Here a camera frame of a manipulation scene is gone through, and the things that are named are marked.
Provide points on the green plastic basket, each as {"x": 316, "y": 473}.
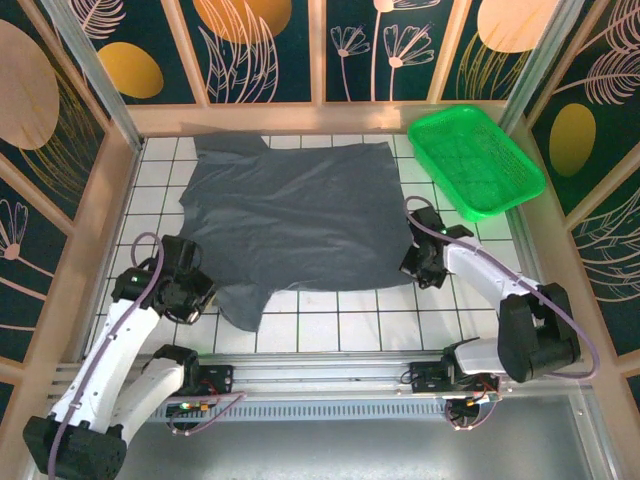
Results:
{"x": 475, "y": 160}

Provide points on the grey t-shirt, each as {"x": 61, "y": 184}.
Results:
{"x": 300, "y": 220}

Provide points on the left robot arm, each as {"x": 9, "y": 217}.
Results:
{"x": 110, "y": 350}

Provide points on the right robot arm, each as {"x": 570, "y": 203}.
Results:
{"x": 525, "y": 340}

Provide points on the small circuit board with LED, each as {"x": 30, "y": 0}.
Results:
{"x": 192, "y": 406}

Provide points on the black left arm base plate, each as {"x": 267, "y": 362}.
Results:
{"x": 215, "y": 376}

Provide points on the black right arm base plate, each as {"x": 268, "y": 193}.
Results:
{"x": 425, "y": 375}

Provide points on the aluminium mounting rail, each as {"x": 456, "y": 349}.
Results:
{"x": 320, "y": 367}

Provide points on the aluminium frame post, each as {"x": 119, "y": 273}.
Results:
{"x": 95, "y": 70}
{"x": 535, "y": 70}

